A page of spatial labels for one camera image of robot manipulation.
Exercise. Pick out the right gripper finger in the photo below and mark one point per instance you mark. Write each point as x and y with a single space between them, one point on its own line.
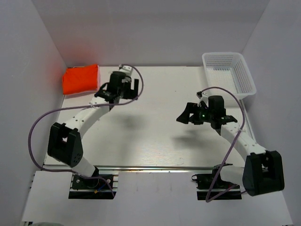
192 108
186 117

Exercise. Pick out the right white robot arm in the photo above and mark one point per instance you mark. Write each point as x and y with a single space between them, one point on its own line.
263 169

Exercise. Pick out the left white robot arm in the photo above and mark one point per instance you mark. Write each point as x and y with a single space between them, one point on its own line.
65 139

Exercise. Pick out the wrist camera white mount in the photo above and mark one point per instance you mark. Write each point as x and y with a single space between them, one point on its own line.
126 69
203 99

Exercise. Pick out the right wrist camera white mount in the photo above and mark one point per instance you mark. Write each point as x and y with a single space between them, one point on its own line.
203 99

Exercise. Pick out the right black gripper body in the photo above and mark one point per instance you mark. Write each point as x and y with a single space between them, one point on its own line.
201 115

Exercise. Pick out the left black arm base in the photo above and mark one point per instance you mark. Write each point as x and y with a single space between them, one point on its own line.
93 189

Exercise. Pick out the white plastic mesh basket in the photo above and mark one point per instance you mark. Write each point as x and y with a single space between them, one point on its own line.
228 75

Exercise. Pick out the orange t-shirt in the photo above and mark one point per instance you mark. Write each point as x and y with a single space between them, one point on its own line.
80 80

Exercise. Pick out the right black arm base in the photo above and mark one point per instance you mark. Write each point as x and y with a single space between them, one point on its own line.
203 182

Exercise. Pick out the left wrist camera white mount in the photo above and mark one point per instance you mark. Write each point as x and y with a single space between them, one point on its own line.
126 69

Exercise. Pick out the folded pink t-shirt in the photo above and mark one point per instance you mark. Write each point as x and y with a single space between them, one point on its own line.
98 78

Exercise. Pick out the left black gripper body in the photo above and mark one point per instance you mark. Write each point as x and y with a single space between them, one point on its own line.
125 92

